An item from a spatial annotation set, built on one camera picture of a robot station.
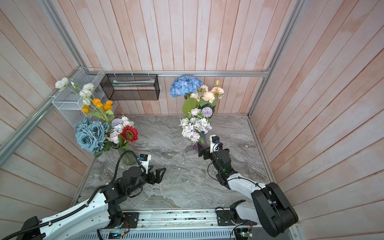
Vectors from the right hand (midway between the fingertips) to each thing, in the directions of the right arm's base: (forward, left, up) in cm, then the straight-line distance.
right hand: (205, 141), depth 85 cm
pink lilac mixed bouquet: (-1, +46, +14) cm, 48 cm away
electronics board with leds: (-42, -18, -16) cm, 49 cm away
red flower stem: (-5, +40, +12) cm, 42 cm away
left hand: (-17, +25, -4) cm, 30 cm away
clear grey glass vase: (-7, +47, -10) cm, 49 cm away
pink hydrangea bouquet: (+1, +6, +14) cm, 16 cm away
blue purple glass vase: (-3, +2, +4) cm, 6 cm away
